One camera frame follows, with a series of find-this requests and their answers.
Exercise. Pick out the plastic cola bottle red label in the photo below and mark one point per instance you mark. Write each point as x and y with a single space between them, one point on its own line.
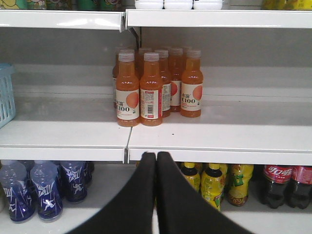
273 184
301 185

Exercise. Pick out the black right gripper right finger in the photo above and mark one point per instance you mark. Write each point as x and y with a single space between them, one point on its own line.
181 210

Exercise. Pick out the orange C100 juice bottle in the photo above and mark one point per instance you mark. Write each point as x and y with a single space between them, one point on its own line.
192 85
151 91
127 91

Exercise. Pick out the white metal shelf unit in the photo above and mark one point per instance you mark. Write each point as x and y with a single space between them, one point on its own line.
257 94

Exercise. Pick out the light blue plastic basket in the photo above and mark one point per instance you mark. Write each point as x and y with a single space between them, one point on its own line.
7 104

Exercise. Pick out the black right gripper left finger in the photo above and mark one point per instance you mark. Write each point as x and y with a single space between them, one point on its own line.
131 210

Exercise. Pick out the blue sports drink bottle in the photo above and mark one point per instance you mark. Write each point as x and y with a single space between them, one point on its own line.
13 178
73 180
44 176

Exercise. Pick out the yellow lemon tea bottle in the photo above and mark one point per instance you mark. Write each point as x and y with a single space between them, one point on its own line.
191 174
211 186
240 175

